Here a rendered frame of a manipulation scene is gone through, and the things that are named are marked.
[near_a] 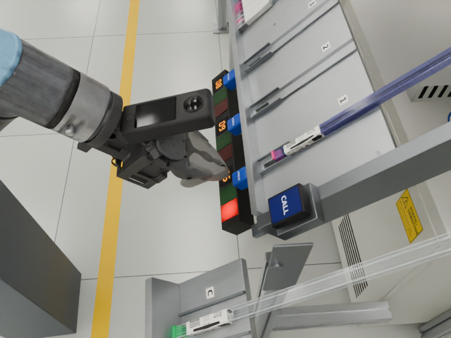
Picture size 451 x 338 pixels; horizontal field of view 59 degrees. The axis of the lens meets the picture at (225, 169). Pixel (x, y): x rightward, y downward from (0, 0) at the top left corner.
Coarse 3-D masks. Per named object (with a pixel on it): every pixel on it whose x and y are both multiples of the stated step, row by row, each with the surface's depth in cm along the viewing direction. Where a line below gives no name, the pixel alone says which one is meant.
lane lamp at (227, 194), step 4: (232, 184) 65; (224, 188) 66; (228, 188) 65; (232, 188) 64; (220, 192) 66; (224, 192) 65; (228, 192) 65; (232, 192) 64; (220, 196) 66; (224, 196) 65; (228, 196) 64; (232, 196) 64; (236, 196) 63; (220, 200) 65; (224, 200) 65; (228, 200) 64
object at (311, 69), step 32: (288, 0) 71; (320, 0) 65; (256, 32) 74; (288, 32) 67; (320, 32) 62; (256, 64) 70; (288, 64) 64; (320, 64) 59; (352, 64) 54; (256, 96) 67; (288, 96) 61; (320, 96) 57; (352, 96) 52; (256, 128) 64; (288, 128) 59; (352, 128) 51; (384, 128) 47; (288, 160) 56; (320, 160) 52; (352, 160) 49
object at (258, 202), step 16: (240, 32) 78; (240, 48) 74; (240, 64) 71; (240, 80) 68; (240, 96) 67; (240, 112) 65; (256, 144) 62; (256, 160) 60; (256, 176) 58; (256, 192) 56; (256, 208) 54
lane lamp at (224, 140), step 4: (228, 132) 71; (220, 136) 72; (224, 136) 71; (228, 136) 70; (216, 140) 72; (220, 140) 72; (224, 140) 71; (228, 140) 70; (216, 144) 72; (220, 144) 71; (224, 144) 70; (228, 144) 70; (220, 148) 71
